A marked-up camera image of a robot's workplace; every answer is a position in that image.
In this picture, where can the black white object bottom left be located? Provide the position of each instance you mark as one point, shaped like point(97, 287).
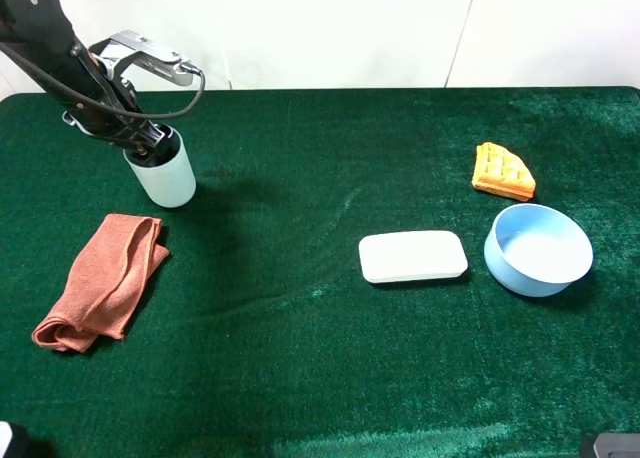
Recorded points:
point(14, 440)

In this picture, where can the orange folded cloth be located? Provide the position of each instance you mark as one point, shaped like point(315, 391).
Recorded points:
point(105, 284)

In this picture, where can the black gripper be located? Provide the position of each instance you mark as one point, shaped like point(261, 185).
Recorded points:
point(78, 71)

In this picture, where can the orange waffle piece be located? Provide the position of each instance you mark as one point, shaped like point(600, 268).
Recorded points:
point(499, 172)

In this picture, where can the blue plastic bowl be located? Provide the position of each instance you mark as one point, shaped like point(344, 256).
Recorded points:
point(536, 251)

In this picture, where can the green velvet tablecloth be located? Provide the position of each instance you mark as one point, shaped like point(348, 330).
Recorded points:
point(260, 337)

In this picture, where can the white rounded soap box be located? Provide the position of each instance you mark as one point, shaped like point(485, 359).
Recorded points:
point(412, 256)

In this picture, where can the light blue plastic cup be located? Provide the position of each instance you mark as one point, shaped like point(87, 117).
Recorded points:
point(172, 183)

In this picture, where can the grey object bottom right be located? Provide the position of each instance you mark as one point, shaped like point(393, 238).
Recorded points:
point(611, 445)

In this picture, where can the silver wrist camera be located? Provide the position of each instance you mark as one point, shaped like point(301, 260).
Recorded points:
point(127, 47)

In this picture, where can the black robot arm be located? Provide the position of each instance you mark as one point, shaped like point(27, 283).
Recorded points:
point(39, 32)

